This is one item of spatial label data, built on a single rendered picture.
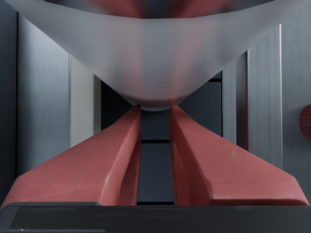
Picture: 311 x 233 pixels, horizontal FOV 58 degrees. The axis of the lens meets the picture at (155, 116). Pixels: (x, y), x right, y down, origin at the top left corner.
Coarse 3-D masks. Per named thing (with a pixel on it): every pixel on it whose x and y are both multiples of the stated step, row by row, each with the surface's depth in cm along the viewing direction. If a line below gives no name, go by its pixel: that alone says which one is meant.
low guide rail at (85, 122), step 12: (72, 60) 14; (72, 72) 14; (84, 72) 14; (72, 84) 14; (84, 84) 14; (96, 84) 15; (72, 96) 14; (84, 96) 14; (96, 96) 15; (72, 108) 14; (84, 108) 14; (96, 108) 15; (72, 120) 14; (84, 120) 14; (96, 120) 15; (72, 132) 14; (84, 132) 14; (96, 132) 15; (72, 144) 14
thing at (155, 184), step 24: (120, 96) 18; (192, 96) 18; (216, 96) 18; (144, 120) 18; (168, 120) 18; (216, 120) 18; (144, 144) 17; (168, 144) 17; (144, 168) 17; (168, 168) 17; (144, 192) 17; (168, 192) 17
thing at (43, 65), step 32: (32, 32) 23; (288, 32) 23; (32, 64) 23; (64, 64) 23; (288, 64) 23; (32, 96) 22; (64, 96) 23; (288, 96) 23; (32, 128) 22; (64, 128) 22; (288, 128) 23; (32, 160) 22; (288, 160) 22
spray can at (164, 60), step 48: (48, 0) 2; (96, 0) 2; (144, 0) 2; (192, 0) 2; (240, 0) 2; (288, 0) 2; (96, 48) 3; (144, 48) 3; (192, 48) 3; (240, 48) 4; (144, 96) 8
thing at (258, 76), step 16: (272, 32) 9; (256, 48) 9; (272, 48) 9; (240, 64) 10; (256, 64) 9; (272, 64) 9; (240, 80) 10; (256, 80) 9; (272, 80) 9; (240, 96) 10; (256, 96) 9; (272, 96) 9; (240, 112) 10; (256, 112) 9; (272, 112) 9; (240, 128) 10; (256, 128) 9; (272, 128) 9; (240, 144) 10; (256, 144) 9; (272, 144) 9; (272, 160) 9
